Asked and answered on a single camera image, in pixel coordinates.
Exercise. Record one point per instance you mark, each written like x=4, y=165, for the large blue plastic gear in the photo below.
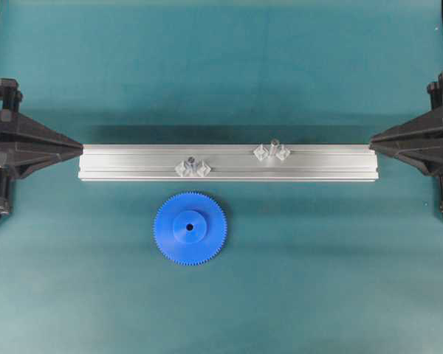
x=190, y=228

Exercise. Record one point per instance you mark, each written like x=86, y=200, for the left clear shaft mount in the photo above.
x=192, y=168

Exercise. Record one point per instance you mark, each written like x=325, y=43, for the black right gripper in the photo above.
x=428, y=160

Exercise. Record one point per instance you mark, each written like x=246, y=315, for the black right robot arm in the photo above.
x=418, y=142

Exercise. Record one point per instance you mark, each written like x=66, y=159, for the right clear shaft mount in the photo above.
x=274, y=150

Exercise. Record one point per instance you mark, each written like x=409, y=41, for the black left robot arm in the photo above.
x=26, y=145

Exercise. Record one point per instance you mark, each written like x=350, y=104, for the clear shaft mount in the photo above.
x=274, y=150
x=192, y=168

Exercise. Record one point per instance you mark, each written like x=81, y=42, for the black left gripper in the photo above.
x=16, y=127

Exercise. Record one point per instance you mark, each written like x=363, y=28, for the silver aluminium extrusion rail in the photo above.
x=228, y=163

